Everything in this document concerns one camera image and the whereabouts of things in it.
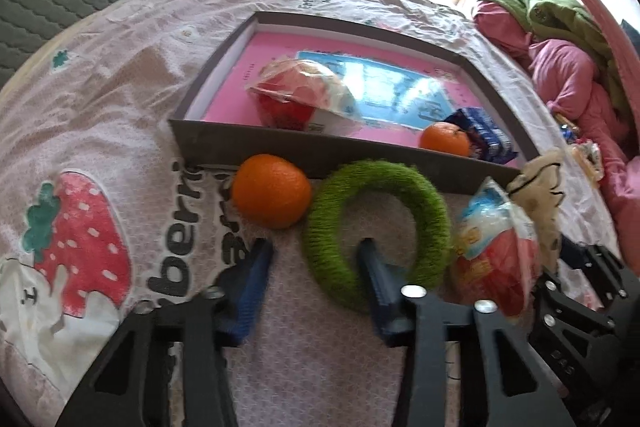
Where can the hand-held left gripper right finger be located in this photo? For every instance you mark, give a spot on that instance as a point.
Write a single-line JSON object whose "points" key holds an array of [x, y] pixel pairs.
{"points": [[377, 287]]}

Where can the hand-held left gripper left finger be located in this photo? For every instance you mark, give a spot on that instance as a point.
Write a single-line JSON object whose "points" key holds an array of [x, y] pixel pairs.
{"points": [[250, 292]]}

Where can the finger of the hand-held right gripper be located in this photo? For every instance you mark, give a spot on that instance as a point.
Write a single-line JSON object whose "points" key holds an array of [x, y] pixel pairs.
{"points": [[570, 312], [610, 277]]}

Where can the egg-shaped toy packet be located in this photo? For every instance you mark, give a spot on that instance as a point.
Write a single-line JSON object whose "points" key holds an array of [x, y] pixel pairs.
{"points": [[495, 252], [305, 92]]}

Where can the shallow grey cardboard box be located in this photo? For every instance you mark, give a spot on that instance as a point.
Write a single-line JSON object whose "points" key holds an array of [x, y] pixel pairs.
{"points": [[225, 147]]}

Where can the orange tangerine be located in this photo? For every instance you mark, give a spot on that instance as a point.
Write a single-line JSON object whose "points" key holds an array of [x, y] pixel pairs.
{"points": [[445, 139], [270, 192]]}

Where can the cream plush toy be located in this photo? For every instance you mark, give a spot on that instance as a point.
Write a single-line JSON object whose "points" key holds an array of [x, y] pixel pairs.
{"points": [[540, 192]]}

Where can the small patterned cloth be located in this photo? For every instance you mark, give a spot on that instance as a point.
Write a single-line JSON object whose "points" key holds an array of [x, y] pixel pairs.
{"points": [[585, 152]]}

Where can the blue snack packet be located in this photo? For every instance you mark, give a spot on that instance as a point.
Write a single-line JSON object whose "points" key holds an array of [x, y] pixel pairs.
{"points": [[487, 137]]}

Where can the pink book with blue label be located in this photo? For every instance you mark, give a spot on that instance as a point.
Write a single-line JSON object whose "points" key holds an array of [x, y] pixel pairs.
{"points": [[235, 92]]}

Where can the pink clothing pile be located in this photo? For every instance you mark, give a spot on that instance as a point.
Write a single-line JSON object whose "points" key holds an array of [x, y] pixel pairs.
{"points": [[565, 77]]}

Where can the black television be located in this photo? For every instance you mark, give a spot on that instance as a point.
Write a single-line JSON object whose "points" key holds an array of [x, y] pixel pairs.
{"points": [[632, 31]]}

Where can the green jacket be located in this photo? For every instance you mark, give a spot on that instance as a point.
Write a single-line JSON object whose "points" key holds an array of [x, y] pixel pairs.
{"points": [[575, 22]]}

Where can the pink quilted pad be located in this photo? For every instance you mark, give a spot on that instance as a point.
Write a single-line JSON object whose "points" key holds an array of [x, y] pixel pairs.
{"points": [[600, 17]]}

